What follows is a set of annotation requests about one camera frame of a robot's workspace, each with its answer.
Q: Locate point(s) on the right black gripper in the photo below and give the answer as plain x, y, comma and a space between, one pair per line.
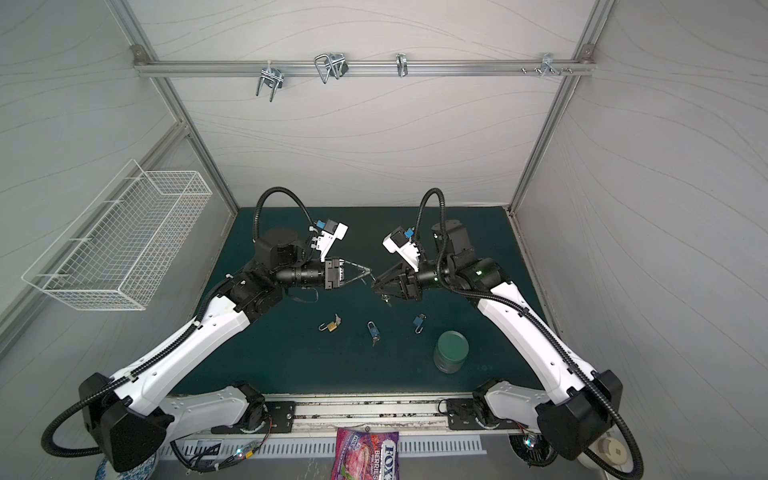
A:
402, 282

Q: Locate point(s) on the metal hook bracket right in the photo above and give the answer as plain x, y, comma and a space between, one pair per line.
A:
547, 67

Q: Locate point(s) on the metal u-bolt clamp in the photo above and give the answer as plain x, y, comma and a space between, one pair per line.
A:
270, 80
331, 65

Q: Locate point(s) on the aluminium cross rail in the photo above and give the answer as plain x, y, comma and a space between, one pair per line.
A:
357, 68

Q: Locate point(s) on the blue padlock with keys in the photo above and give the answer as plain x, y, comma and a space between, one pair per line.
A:
374, 332

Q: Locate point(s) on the metal u-bolt clamp middle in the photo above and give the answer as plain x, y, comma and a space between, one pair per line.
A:
331, 65

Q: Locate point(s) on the brass padlock with key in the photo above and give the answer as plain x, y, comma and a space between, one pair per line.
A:
331, 326

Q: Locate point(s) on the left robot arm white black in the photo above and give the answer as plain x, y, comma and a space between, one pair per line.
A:
133, 421

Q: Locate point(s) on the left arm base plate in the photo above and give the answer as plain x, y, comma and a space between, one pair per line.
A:
273, 416

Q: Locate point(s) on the metal u-bolt clamp left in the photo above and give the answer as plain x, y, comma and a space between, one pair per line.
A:
270, 80

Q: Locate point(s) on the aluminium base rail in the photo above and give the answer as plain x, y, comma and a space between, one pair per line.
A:
314, 413

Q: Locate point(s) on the white wire basket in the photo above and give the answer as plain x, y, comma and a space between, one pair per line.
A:
114, 255

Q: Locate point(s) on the small blue padlock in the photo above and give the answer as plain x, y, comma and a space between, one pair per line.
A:
418, 323

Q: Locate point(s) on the white plastic bottle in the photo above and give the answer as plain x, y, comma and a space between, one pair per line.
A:
613, 451

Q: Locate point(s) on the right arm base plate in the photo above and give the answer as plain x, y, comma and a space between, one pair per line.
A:
465, 414

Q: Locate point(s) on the small metal bracket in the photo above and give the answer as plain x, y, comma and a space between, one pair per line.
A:
401, 65

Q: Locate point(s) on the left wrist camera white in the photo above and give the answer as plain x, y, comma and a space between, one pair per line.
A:
327, 232

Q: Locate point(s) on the purple candy bag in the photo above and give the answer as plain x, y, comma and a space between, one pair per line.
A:
366, 455

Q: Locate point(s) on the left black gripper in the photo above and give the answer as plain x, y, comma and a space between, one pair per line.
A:
332, 272

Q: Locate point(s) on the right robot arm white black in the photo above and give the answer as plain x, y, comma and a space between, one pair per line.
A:
575, 406

